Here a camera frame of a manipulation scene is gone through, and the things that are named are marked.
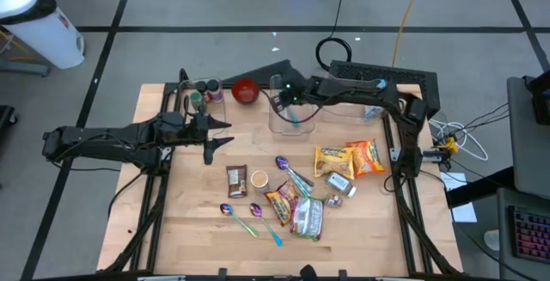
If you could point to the black table edge clamp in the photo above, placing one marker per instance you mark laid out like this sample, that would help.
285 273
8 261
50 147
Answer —
342 274
222 273

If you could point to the yellow ramen noodle packet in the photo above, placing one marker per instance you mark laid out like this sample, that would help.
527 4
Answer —
333 163

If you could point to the orange label spice jar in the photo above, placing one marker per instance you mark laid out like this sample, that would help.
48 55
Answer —
202 87

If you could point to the white green ramen packet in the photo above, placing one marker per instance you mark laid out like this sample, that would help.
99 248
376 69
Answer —
307 218

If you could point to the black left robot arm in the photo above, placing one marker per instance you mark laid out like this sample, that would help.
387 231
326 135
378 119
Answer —
99 137

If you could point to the grey keyboard desk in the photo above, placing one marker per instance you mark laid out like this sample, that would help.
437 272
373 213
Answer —
503 246

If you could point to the grey desk top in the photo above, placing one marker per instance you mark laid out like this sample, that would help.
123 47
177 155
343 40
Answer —
528 156

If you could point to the black desktop device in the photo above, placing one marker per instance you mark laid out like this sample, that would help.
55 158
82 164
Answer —
541 109

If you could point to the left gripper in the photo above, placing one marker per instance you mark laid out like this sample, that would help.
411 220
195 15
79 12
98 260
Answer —
185 125

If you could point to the black desk crossbar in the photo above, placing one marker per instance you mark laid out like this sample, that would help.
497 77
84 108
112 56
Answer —
472 188

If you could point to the white paper sheet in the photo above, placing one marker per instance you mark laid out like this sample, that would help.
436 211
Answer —
464 212

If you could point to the purple label spice jar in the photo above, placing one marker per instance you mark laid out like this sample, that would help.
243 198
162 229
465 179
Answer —
215 93

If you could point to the black bin liner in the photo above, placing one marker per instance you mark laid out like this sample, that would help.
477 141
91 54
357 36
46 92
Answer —
40 10

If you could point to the teal silicone spoon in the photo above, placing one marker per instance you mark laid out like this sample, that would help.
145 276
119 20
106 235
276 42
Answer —
294 117

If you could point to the clear plastic bin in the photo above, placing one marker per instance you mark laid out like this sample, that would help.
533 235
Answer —
339 115
217 105
281 128

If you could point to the beige lid jar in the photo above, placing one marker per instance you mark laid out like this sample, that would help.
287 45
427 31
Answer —
259 180

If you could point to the silver frame bracket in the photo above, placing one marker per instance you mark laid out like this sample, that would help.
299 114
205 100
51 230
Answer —
394 154
166 154

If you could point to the grey metal stand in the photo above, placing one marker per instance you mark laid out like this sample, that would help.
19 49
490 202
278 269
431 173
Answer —
26 69

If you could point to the green lid spice jar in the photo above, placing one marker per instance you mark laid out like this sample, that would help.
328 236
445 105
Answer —
196 99

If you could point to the white computer mouse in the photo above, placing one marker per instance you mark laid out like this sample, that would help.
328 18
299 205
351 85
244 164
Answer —
491 240

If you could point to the black perforated case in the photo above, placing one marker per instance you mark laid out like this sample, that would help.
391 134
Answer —
412 75

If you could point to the small glass jar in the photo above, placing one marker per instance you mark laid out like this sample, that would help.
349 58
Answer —
333 200

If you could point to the black floor stand foot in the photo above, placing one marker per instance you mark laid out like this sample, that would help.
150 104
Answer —
7 117

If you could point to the herb jar white lid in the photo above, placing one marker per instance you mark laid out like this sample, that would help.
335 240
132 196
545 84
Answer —
339 183

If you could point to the brown food pouch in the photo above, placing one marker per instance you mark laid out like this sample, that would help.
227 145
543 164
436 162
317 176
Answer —
236 182

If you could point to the black wedge panel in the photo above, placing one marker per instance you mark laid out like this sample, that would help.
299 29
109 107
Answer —
258 77

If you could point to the orange ramen noodle packet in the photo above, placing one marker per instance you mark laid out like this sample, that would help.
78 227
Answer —
367 158

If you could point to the backlit black keyboard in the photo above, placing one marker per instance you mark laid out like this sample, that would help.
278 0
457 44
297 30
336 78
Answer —
530 233

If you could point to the white trash bin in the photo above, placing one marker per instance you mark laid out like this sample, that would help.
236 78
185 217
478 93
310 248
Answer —
43 36

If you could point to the roast beef ramen packet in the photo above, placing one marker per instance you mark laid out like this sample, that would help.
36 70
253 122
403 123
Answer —
281 203

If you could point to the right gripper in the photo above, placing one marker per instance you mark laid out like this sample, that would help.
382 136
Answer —
294 92

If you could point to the red bowl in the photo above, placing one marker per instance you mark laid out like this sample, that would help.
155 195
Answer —
245 91

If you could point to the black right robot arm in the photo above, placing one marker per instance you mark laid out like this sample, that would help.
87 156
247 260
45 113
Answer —
365 89

